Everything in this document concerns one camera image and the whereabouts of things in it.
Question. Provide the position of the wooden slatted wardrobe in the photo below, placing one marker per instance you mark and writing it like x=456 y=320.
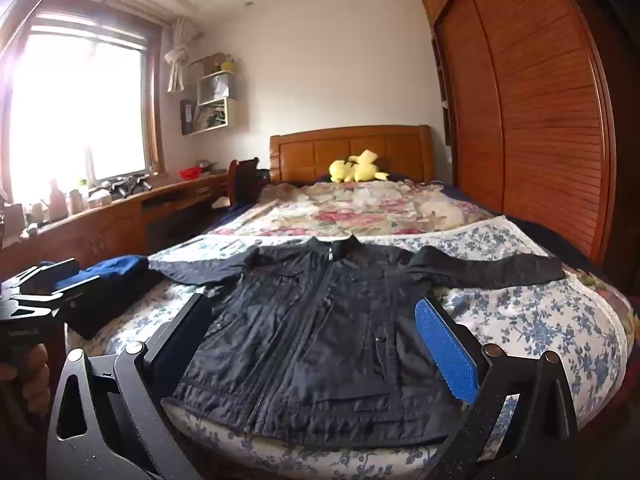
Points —
x=540 y=110

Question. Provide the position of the tied white curtain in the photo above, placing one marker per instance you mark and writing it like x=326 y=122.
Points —
x=177 y=55

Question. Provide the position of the wooden chair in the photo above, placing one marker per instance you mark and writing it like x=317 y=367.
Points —
x=245 y=180

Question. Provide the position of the cardboard box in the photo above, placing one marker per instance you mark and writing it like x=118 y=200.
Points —
x=205 y=64

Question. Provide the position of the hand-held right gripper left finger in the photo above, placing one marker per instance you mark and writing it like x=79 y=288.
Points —
x=187 y=330

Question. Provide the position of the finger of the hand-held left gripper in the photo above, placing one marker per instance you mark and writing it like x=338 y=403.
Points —
x=60 y=302
x=45 y=277

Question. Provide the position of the wooden desk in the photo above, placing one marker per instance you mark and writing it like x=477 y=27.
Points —
x=120 y=220

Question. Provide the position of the wooden bed headboard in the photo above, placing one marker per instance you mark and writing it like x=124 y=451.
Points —
x=305 y=155

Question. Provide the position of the white wall shelf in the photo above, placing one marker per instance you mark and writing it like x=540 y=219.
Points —
x=231 y=110

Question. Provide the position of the wooden framed window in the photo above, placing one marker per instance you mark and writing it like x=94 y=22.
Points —
x=75 y=100

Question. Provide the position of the brown bottle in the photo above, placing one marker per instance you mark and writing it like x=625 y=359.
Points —
x=57 y=202

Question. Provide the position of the white jar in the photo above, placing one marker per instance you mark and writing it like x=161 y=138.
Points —
x=75 y=202

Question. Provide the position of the small yellow toy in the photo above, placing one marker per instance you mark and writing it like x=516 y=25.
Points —
x=228 y=66

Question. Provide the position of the blue floral bed sheet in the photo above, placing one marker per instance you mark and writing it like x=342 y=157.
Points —
x=525 y=320

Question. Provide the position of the black jacket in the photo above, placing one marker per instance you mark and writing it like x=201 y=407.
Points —
x=300 y=340

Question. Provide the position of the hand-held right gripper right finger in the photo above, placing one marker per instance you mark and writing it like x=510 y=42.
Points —
x=442 y=345

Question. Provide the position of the yellow plush toy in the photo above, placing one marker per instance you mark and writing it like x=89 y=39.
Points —
x=357 y=170

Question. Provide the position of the metal pot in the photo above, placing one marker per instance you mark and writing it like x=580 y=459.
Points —
x=206 y=166

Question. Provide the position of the navy bed sheet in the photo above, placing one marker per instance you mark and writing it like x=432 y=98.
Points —
x=570 y=252

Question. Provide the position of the red bowl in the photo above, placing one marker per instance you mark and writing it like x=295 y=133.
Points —
x=190 y=173

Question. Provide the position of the black binder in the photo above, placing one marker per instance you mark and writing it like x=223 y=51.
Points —
x=186 y=117

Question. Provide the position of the person's left hand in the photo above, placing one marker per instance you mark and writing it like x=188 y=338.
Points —
x=35 y=375

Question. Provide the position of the dark folded garment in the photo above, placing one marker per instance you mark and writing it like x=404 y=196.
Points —
x=110 y=305

